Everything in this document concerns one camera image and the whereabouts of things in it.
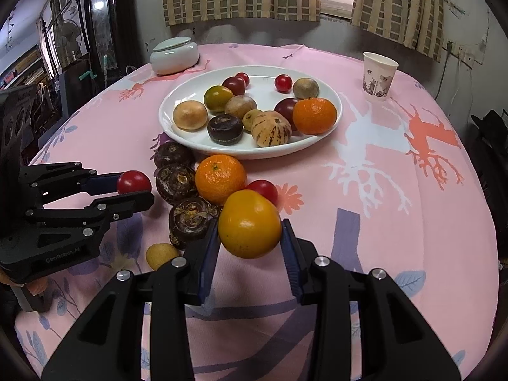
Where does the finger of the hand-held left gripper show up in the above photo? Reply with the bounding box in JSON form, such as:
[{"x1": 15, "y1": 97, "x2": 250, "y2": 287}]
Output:
[
  {"x1": 18, "y1": 161, "x2": 130, "y2": 199},
  {"x1": 24, "y1": 190, "x2": 155, "y2": 239}
]

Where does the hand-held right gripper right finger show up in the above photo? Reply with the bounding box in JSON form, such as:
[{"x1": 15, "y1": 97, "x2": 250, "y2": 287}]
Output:
[{"x1": 280, "y1": 218, "x2": 462, "y2": 381}]

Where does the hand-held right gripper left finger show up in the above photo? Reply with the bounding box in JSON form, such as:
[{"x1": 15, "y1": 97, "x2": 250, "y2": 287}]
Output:
[{"x1": 41, "y1": 218, "x2": 221, "y2": 381}]

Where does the smooth orange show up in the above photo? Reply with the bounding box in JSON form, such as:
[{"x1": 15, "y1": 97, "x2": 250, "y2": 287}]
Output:
[{"x1": 218, "y1": 190, "x2": 283, "y2": 259}]

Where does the large yellow pear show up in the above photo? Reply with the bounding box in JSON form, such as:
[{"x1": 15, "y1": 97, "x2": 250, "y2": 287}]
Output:
[{"x1": 172, "y1": 101, "x2": 208, "y2": 131}]

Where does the dark water chestnut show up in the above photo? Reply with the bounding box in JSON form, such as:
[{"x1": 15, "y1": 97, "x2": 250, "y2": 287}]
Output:
[
  {"x1": 168, "y1": 197, "x2": 223, "y2": 251},
  {"x1": 155, "y1": 163, "x2": 198, "y2": 206},
  {"x1": 207, "y1": 113, "x2": 244, "y2": 144},
  {"x1": 153, "y1": 141, "x2": 196, "y2": 169}
]

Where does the white oval plate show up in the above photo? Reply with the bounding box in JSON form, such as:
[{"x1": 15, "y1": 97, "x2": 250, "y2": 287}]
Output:
[{"x1": 159, "y1": 65, "x2": 343, "y2": 160}]

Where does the green-tinged orange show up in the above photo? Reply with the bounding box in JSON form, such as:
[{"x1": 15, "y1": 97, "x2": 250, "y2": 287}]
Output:
[{"x1": 204, "y1": 86, "x2": 235, "y2": 112}]

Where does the striped pepino melon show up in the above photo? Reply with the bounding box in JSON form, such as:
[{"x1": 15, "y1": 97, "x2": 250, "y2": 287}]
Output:
[{"x1": 251, "y1": 110, "x2": 293, "y2": 148}]

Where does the small yellow loquat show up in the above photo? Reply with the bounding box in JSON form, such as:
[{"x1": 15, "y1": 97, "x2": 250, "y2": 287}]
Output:
[
  {"x1": 242, "y1": 109, "x2": 264, "y2": 132},
  {"x1": 145, "y1": 243, "x2": 181, "y2": 271}
]

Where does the brown passion fruit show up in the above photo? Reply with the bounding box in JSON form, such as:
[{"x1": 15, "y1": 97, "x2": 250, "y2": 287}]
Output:
[{"x1": 224, "y1": 95, "x2": 257, "y2": 120}]

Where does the orange mandarin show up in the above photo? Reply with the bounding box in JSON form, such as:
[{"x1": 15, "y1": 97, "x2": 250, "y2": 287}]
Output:
[
  {"x1": 293, "y1": 97, "x2": 338, "y2": 135},
  {"x1": 194, "y1": 154, "x2": 247, "y2": 206}
]

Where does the olive passion fruit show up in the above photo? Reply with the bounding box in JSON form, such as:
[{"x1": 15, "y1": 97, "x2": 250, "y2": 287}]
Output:
[{"x1": 292, "y1": 78, "x2": 320, "y2": 100}]

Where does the person's left hand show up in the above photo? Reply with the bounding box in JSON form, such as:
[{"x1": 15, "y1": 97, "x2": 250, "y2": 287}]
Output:
[{"x1": 0, "y1": 270, "x2": 50, "y2": 298}]

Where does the pink printed tablecloth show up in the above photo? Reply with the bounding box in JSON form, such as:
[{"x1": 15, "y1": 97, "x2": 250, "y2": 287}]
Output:
[{"x1": 14, "y1": 43, "x2": 500, "y2": 381}]

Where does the bookshelf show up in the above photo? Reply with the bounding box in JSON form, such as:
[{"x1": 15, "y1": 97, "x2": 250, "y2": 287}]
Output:
[{"x1": 0, "y1": 43, "x2": 52, "y2": 88}]

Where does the pale green lidded jar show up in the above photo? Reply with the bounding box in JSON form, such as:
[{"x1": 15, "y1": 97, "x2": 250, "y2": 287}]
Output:
[{"x1": 150, "y1": 37, "x2": 199, "y2": 75}]

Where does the electric fan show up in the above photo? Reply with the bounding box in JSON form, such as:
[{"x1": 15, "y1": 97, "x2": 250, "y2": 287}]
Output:
[{"x1": 53, "y1": 20, "x2": 82, "y2": 60}]

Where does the dark red plum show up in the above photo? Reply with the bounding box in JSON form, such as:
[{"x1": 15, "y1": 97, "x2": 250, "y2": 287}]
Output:
[
  {"x1": 273, "y1": 97, "x2": 300, "y2": 127},
  {"x1": 221, "y1": 76, "x2": 247, "y2": 96}
]

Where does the dark framed cabinet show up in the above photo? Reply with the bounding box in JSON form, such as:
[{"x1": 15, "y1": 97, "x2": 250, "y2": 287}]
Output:
[{"x1": 81, "y1": 0, "x2": 144, "y2": 84}]

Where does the printed paper cup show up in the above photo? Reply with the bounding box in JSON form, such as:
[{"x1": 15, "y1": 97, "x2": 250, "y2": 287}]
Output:
[{"x1": 362, "y1": 51, "x2": 399, "y2": 102}]

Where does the grey power cable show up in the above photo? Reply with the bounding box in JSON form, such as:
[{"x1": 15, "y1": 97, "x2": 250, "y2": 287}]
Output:
[{"x1": 434, "y1": 45, "x2": 461, "y2": 102}]

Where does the wall socket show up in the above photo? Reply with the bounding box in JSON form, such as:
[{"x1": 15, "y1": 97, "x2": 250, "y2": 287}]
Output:
[{"x1": 446, "y1": 40, "x2": 487, "y2": 64}]

